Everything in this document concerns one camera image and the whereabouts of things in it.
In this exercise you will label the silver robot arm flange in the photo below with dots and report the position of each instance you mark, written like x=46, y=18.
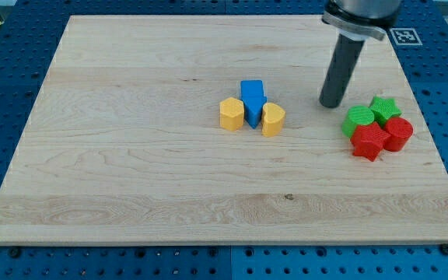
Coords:
x=361, y=19

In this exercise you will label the light wooden board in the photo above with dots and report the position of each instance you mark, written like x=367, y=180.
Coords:
x=123, y=146

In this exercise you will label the red star block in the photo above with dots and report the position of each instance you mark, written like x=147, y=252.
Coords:
x=368, y=141

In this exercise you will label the green star block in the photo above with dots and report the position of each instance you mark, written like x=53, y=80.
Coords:
x=384, y=109

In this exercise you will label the yellow hexagon block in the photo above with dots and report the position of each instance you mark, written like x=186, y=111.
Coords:
x=231, y=114

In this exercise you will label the yellow heart block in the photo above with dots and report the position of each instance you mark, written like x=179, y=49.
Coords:
x=273, y=118

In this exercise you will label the blue arrow block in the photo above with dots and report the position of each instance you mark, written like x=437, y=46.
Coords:
x=252, y=95

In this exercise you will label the green cylinder block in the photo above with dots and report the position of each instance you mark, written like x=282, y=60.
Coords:
x=356, y=115

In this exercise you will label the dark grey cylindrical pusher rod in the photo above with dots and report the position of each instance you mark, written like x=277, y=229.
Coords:
x=339, y=73

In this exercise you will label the red cylinder block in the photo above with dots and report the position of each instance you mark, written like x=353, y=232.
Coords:
x=400, y=130

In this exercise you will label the white fiducial marker tag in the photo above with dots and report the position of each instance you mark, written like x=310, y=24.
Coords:
x=404, y=36

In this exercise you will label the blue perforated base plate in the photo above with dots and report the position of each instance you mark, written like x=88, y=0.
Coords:
x=29, y=36

